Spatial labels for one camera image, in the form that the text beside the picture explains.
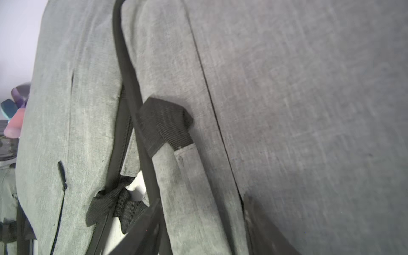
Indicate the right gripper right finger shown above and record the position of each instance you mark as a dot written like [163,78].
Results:
[263,236]

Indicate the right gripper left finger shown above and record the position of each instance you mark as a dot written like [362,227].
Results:
[145,235]

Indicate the grey laptop bag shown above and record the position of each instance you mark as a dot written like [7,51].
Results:
[68,128]
[302,105]
[17,235]

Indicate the dark glass vase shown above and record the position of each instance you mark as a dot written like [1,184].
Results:
[9,146]

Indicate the light blue toy shovel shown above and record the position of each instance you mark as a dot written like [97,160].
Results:
[9,109]

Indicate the purple toy shovel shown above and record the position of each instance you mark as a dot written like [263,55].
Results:
[20,95]

